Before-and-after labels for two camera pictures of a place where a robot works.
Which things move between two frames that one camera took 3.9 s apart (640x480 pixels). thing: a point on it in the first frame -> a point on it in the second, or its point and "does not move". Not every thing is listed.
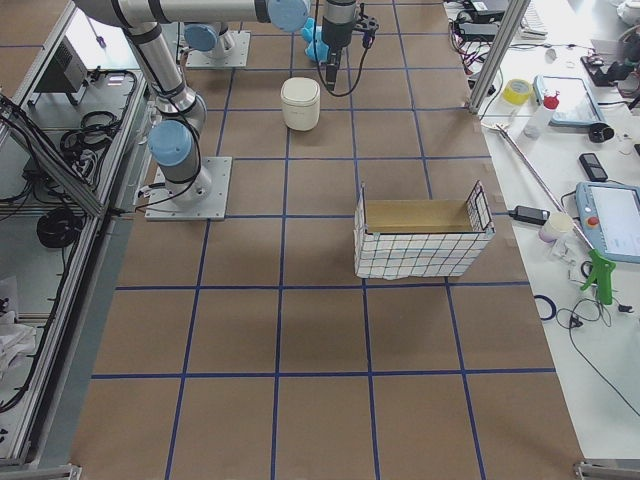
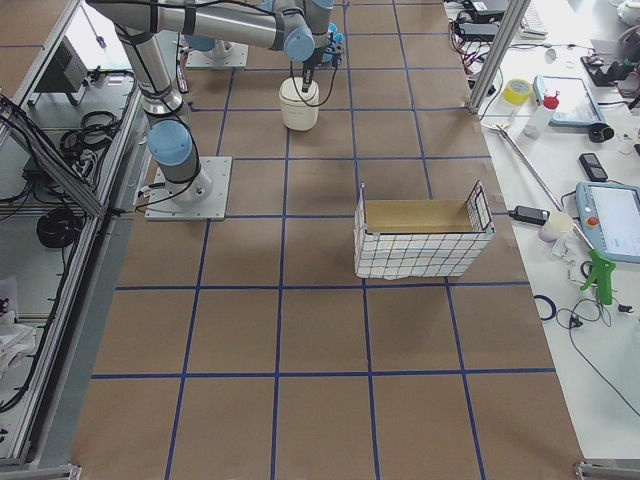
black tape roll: (600, 133) does not move
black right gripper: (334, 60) -> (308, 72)
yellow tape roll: (516, 91) does not move
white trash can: (301, 103) does not move
